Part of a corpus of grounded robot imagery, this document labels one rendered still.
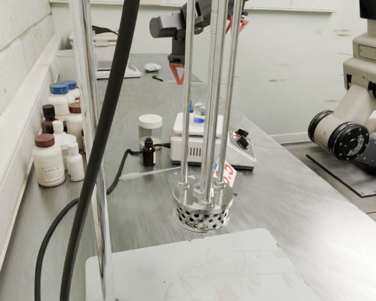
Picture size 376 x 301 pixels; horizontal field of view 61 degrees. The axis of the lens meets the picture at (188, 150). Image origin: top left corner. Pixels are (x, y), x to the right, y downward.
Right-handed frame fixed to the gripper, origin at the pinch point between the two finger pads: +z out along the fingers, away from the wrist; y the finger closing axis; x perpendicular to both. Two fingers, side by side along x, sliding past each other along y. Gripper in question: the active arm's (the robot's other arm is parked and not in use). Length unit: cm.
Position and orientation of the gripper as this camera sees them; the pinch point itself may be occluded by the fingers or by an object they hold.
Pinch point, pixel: (179, 82)
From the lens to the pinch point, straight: 108.2
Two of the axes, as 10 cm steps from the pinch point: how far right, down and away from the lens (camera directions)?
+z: -0.3, 9.0, 4.4
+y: -1.6, 4.3, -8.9
